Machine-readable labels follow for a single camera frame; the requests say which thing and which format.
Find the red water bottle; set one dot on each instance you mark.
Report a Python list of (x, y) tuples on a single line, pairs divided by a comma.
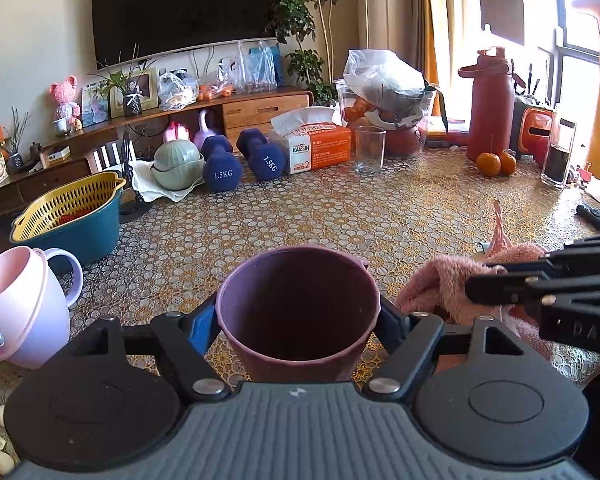
[(492, 103)]

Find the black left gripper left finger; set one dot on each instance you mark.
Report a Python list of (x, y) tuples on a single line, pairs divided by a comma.
[(178, 342)]

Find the patterned lace tablecloth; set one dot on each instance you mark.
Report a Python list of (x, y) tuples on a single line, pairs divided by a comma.
[(178, 254)]

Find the green potted tree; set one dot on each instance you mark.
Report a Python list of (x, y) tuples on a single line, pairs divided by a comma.
[(308, 25)]

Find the pink teddy bear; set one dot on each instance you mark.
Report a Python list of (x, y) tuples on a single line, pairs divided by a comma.
[(68, 112)]

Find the purple plastic cup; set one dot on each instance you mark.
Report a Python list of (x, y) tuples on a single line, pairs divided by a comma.
[(299, 314)]

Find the pink fluffy towel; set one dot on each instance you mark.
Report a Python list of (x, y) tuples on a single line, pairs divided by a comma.
[(438, 287)]

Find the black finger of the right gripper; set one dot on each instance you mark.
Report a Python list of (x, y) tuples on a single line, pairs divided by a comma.
[(560, 291)]

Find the glass jar dark liquid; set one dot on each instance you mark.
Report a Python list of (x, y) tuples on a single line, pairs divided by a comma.
[(556, 164)]

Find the black television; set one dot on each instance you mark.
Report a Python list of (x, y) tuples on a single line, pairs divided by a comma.
[(125, 29)]

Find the green round lidded pot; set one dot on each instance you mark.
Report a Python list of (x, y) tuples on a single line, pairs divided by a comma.
[(177, 165)]

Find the clear drinking glass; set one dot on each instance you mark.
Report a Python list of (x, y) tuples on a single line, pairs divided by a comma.
[(370, 143)]

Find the framed picture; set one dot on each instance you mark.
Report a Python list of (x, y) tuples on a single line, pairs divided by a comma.
[(146, 84)]

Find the plastic bag over bowl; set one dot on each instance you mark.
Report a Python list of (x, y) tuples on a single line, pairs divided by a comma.
[(381, 91)]

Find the orange black device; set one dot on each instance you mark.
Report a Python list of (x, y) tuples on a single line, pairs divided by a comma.
[(532, 122)]

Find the orange fruit right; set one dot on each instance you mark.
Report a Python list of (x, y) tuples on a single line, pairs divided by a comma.
[(508, 163)]

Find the blue dumbbell left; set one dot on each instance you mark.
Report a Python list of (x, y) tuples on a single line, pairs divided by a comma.
[(222, 170)]

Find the pink kettlebell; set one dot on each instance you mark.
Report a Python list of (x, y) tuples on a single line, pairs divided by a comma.
[(204, 131)]

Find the blue plastic bag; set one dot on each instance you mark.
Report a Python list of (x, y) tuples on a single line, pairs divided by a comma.
[(257, 68)]

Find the wooden tv cabinet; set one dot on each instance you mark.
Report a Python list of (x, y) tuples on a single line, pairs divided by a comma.
[(228, 115)]

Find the pink and lilac mug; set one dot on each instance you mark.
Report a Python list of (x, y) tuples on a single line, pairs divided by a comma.
[(34, 310)]

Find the blue dumbbell right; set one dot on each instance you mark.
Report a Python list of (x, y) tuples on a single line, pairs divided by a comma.
[(265, 159)]

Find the white cloth under pot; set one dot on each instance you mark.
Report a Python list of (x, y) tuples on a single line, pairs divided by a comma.
[(150, 190)]

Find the orange tissue box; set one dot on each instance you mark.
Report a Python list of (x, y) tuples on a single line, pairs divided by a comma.
[(311, 139)]

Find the teal basin with yellow strainer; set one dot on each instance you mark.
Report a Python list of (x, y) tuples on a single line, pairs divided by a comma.
[(81, 217)]

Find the orange fruit left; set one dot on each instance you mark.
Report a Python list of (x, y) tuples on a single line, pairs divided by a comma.
[(489, 164)]

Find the small potted plant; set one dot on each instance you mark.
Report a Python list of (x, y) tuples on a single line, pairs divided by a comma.
[(122, 79)]

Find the blue dumbbell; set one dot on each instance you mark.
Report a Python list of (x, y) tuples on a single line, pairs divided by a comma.
[(222, 170), (265, 159)]

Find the orange fruit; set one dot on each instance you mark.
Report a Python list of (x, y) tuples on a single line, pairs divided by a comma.
[(508, 163), (489, 164)]

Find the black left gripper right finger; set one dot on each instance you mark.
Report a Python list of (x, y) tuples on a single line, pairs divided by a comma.
[(414, 343)]

